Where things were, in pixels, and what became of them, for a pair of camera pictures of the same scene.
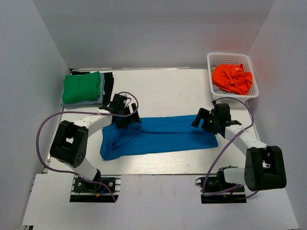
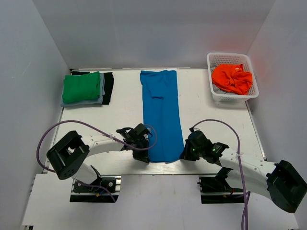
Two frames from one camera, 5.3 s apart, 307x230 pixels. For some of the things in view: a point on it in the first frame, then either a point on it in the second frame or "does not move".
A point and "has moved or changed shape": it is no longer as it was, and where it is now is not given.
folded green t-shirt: x=81 y=86 does not move
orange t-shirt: x=232 y=77 does not move
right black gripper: x=202 y=113 → x=187 y=155
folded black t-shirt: x=109 y=80 does not move
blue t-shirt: x=155 y=135 has moved or changed shape
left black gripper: x=133 y=118 → x=143 y=156
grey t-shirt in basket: x=216 y=89 does not move
